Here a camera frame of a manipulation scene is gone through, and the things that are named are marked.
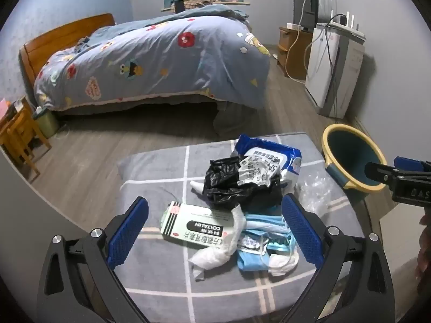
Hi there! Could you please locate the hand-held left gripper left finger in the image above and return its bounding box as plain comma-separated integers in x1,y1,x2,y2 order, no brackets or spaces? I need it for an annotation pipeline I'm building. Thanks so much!
37,197,150,323

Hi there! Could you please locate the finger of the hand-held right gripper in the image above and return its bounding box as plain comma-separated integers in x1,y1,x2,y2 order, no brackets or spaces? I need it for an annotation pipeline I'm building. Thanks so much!
365,161,405,189
393,156,431,175

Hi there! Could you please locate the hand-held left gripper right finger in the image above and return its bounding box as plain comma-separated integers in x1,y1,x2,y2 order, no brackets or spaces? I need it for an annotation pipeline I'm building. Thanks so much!
281,194,396,323

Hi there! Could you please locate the blue face mask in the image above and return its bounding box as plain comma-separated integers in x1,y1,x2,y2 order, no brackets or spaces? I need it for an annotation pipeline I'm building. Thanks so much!
243,213,297,253
237,247,275,272

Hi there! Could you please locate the teal bin with yellow rim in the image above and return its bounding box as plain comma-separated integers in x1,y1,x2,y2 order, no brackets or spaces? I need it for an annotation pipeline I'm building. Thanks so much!
321,124,388,193

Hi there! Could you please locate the white face mask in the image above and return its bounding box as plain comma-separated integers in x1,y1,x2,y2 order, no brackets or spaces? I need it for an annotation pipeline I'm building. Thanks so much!
267,242,300,277

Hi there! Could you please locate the clear plastic wrap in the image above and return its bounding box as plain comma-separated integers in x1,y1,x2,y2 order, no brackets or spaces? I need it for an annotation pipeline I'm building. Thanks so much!
296,171,340,216

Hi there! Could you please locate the green white medicine box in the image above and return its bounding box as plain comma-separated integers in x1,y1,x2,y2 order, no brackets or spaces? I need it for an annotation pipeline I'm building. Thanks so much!
162,201,238,250

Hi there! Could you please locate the printed paper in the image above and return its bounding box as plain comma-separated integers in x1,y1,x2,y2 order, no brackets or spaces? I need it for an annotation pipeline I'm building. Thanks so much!
236,155,281,189

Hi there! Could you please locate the small tissue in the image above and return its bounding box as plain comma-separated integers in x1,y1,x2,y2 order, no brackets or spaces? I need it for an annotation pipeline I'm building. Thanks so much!
189,180,209,196

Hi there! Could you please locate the long white tissue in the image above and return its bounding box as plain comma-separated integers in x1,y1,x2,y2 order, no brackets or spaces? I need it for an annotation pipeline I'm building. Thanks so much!
189,205,248,281

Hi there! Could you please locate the black plastic bag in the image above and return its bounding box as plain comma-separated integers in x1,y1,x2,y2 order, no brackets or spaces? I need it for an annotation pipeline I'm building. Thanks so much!
204,156,283,209

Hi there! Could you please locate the blue wet wipe packet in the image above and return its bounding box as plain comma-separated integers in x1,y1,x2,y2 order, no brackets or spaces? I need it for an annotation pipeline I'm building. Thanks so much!
234,134,303,192

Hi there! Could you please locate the person's right hand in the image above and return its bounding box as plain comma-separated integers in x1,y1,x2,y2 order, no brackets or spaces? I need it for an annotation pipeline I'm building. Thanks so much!
415,209,431,276

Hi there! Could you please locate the grey checked blanket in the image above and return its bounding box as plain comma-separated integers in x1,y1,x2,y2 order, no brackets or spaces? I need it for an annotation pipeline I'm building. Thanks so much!
116,132,374,323

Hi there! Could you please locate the white air purifier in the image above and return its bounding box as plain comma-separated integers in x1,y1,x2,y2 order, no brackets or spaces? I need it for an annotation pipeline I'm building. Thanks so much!
305,23,366,119

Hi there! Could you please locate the green bin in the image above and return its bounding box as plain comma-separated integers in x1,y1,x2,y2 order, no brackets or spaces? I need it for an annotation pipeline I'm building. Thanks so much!
32,106,61,138

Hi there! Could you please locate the wooden cabinet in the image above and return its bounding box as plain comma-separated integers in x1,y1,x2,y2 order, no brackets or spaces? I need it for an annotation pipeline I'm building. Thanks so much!
278,26,315,80

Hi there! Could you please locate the wooden chair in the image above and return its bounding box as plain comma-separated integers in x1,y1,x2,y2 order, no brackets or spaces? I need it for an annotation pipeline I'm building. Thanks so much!
0,97,53,184

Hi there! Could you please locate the white router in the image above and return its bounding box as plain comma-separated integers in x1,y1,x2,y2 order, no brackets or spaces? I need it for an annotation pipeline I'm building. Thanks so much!
330,10,366,39

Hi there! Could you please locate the bed with blue duvet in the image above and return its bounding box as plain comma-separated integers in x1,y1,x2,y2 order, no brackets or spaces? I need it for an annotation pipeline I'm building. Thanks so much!
34,5,272,111

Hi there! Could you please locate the black monitor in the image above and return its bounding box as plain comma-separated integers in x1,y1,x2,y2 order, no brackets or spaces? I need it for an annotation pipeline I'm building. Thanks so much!
293,0,320,29

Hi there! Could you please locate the wooden bed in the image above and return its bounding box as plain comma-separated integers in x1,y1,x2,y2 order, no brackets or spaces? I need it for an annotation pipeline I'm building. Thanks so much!
18,13,260,135

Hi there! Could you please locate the black cable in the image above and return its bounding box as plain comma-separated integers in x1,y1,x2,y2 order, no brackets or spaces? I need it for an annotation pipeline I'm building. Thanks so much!
317,23,340,119

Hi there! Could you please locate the white cable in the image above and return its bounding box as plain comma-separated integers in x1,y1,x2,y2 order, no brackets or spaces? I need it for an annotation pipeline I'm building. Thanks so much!
284,0,312,83

